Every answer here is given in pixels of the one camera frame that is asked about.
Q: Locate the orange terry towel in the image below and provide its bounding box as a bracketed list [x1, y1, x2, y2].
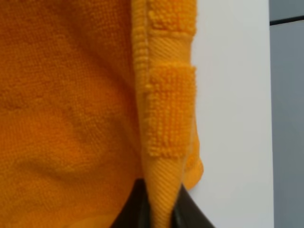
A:
[0, 0, 203, 228]

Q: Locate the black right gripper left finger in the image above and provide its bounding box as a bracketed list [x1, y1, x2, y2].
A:
[111, 179, 151, 228]

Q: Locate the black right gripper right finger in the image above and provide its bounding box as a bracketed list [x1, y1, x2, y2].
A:
[171, 185, 215, 228]

